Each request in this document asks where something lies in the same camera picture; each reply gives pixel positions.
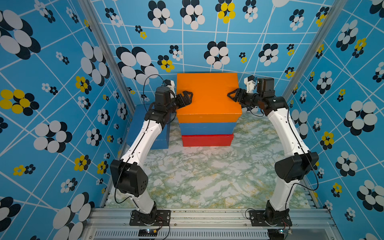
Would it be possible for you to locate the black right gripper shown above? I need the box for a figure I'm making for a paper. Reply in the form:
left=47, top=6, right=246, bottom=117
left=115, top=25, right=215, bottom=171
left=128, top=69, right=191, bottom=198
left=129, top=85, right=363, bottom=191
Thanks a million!
left=226, top=89, right=262, bottom=109

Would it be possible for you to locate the orange shoebox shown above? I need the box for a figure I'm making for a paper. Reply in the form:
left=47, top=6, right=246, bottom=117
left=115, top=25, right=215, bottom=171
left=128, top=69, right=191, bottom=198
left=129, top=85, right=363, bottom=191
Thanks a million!
left=177, top=73, right=242, bottom=124

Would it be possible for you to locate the blue shoebox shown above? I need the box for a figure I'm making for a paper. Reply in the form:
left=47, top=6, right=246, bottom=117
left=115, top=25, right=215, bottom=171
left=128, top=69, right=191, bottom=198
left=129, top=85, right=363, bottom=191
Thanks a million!
left=179, top=123, right=237, bottom=136
left=126, top=105, right=170, bottom=150

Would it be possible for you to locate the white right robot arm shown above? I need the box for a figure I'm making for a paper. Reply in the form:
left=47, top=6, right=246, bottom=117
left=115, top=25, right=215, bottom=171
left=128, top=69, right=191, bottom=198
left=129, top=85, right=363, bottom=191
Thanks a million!
left=227, top=77, right=319, bottom=227

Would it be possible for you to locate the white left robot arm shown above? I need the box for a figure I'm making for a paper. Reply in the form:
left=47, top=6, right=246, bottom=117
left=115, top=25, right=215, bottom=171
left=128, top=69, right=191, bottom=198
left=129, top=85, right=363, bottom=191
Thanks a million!
left=110, top=87, right=193, bottom=225

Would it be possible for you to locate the red shoebox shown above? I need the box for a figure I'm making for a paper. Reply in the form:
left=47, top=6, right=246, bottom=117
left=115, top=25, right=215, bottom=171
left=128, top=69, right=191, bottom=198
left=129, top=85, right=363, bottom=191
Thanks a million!
left=182, top=134, right=234, bottom=147

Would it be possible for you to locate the left green circuit board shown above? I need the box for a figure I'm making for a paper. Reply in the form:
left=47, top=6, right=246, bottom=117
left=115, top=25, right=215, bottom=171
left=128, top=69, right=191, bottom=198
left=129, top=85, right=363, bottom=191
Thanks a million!
left=138, top=229, right=159, bottom=239

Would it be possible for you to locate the green circuit board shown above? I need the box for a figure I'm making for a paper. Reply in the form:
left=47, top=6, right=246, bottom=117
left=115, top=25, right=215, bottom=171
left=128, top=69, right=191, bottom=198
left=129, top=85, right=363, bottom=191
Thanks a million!
left=268, top=229, right=292, bottom=240
left=138, top=229, right=159, bottom=239

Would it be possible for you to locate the right green circuit board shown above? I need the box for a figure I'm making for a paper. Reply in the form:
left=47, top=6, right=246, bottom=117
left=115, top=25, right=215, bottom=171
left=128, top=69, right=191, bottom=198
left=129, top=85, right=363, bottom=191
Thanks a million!
left=268, top=229, right=292, bottom=240

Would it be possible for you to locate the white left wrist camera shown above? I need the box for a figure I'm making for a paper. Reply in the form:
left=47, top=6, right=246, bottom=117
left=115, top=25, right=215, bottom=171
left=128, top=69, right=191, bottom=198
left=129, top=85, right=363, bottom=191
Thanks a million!
left=164, top=80, right=176, bottom=99

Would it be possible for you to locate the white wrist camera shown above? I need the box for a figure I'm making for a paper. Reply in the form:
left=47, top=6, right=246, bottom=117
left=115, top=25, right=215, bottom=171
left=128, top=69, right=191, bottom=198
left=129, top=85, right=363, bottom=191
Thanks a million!
left=164, top=80, right=176, bottom=99
left=244, top=76, right=258, bottom=93

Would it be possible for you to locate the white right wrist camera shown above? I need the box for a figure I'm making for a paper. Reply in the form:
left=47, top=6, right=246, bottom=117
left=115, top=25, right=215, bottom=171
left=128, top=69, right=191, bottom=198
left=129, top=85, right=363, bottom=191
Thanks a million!
left=244, top=76, right=258, bottom=93

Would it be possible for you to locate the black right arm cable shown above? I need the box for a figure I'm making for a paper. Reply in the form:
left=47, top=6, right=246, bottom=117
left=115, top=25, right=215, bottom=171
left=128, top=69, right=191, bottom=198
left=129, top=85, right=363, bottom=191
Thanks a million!
left=248, top=101, right=320, bottom=208

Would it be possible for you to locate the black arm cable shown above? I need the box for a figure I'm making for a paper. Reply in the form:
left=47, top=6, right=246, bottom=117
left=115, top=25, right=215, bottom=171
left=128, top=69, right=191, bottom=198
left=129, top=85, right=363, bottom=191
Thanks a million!
left=113, top=73, right=166, bottom=205
left=248, top=101, right=320, bottom=208

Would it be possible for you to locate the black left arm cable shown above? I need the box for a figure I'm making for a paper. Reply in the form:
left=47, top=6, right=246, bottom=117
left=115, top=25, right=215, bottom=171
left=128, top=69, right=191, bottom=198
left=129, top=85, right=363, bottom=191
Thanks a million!
left=113, top=73, right=166, bottom=205

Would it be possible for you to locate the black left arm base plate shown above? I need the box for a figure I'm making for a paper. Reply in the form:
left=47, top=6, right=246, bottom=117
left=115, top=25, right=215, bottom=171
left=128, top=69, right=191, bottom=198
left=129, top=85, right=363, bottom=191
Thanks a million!
left=129, top=210, right=171, bottom=227

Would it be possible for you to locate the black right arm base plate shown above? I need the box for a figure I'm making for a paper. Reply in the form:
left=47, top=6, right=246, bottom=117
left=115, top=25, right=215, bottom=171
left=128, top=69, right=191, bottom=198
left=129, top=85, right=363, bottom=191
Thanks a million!
left=246, top=209, right=293, bottom=228

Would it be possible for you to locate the right aluminium corner post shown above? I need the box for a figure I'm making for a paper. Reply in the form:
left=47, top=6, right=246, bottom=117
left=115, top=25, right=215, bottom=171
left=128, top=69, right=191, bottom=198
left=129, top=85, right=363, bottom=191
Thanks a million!
left=283, top=0, right=348, bottom=101

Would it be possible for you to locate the aluminium corner post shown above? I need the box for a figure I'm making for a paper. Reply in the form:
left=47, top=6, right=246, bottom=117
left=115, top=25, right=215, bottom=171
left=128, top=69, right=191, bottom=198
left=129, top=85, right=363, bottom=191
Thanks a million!
left=79, top=0, right=136, bottom=114
left=283, top=0, right=348, bottom=101

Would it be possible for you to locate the left aluminium corner post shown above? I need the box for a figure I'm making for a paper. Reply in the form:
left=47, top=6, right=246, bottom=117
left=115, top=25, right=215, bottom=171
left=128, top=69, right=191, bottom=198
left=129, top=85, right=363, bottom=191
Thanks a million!
left=79, top=0, right=136, bottom=114

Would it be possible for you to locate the aluminium front rail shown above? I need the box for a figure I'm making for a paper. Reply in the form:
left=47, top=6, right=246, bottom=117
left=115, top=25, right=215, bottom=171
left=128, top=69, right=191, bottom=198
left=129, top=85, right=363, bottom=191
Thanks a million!
left=81, top=209, right=342, bottom=240

